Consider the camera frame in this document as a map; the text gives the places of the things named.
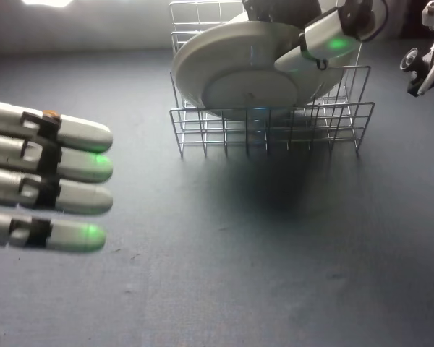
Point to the white plate with small print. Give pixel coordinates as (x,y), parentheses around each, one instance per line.
(238,58)

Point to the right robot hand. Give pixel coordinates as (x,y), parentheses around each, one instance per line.
(325,36)

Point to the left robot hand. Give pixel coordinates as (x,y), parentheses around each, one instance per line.
(79,168)

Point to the small orange toy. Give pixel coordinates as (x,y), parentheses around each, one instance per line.
(51,113)

